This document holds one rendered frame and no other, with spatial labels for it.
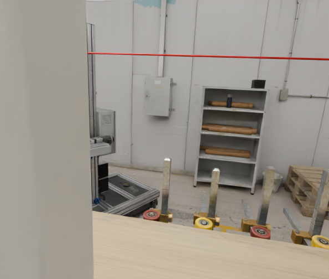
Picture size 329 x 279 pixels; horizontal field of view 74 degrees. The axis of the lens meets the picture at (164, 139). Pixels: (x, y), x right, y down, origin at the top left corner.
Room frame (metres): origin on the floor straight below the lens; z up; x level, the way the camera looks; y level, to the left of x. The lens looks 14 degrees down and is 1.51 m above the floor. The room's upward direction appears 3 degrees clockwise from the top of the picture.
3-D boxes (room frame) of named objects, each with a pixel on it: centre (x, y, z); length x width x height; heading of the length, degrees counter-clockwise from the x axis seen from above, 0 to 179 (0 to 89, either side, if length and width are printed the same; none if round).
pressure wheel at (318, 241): (0.80, -0.70, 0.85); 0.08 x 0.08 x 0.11
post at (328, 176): (0.94, -0.76, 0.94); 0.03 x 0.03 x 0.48; 80
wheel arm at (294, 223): (0.99, -0.73, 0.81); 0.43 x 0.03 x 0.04; 170
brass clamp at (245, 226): (0.99, -0.49, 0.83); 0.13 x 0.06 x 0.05; 80
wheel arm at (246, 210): (1.04, -0.49, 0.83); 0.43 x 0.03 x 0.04; 170
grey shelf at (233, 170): (3.29, -0.98, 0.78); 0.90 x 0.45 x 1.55; 79
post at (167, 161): (1.07, -0.02, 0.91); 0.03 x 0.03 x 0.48; 80
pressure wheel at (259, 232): (0.84, -0.45, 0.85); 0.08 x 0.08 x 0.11
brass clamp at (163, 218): (1.08, 0.00, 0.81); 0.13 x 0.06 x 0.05; 80
